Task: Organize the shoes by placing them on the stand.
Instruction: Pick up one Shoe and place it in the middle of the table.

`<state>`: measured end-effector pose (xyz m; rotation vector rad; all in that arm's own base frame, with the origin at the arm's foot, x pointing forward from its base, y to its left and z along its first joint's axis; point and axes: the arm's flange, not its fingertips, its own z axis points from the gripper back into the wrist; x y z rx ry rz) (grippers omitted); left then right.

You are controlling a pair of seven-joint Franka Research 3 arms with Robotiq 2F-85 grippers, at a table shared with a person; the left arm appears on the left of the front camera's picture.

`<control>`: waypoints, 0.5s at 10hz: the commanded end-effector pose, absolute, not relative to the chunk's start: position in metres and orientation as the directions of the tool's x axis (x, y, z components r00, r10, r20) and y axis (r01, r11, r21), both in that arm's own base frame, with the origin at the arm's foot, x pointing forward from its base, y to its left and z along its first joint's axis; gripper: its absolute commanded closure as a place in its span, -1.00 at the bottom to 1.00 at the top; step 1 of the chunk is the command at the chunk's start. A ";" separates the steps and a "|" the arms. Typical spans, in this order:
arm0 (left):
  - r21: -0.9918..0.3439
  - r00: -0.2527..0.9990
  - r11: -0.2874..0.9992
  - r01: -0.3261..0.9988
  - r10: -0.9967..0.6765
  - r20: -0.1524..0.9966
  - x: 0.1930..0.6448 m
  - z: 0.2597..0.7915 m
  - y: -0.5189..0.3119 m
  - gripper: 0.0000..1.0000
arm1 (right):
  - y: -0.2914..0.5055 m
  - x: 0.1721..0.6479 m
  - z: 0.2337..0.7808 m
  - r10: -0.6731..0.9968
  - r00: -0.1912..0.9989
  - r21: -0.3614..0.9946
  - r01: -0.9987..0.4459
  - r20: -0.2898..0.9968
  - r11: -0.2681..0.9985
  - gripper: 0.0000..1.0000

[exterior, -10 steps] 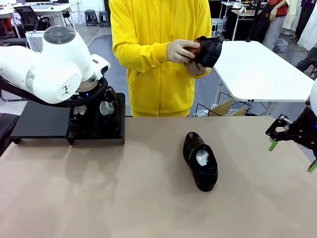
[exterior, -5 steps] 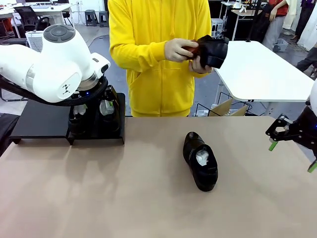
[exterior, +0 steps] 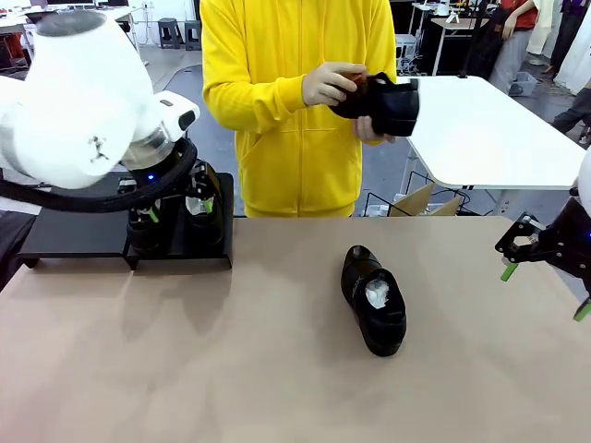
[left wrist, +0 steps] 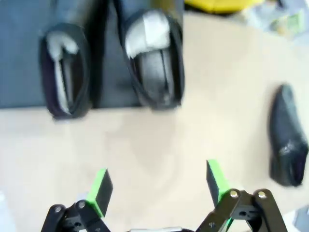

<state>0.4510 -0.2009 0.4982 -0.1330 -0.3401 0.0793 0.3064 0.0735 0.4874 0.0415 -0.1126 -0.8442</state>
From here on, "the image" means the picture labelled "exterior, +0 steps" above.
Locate person torso yellow hoodie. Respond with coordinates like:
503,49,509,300
199,0,399,220

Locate person's left forearm yellow sleeve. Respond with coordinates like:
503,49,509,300
363,134,398,149

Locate seated person dark trousers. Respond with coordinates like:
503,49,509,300
550,77,591,150

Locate person's right hand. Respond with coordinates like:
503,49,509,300
301,61,369,109

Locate grey plastic stool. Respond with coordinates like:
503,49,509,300
184,19,204,52
157,17,182,50

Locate white side table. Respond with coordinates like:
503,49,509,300
405,75,589,192

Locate black panel desk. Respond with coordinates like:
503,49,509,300
410,2,493,78

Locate person's left hand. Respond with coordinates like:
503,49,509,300
353,114,398,146

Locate clear plastic bin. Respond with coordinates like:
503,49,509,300
507,70,539,98

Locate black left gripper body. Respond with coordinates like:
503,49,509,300
117,155,210,212

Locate black shoe stand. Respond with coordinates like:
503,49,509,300
123,172,235,272
17,204,133,271

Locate person's right forearm yellow sleeve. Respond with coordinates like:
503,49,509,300
202,67,316,136

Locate black corrugated cable hose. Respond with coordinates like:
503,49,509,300
0,137,201,215

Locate person in red top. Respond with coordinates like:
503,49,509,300
488,0,542,96

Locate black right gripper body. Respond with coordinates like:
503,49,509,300
549,198,591,288

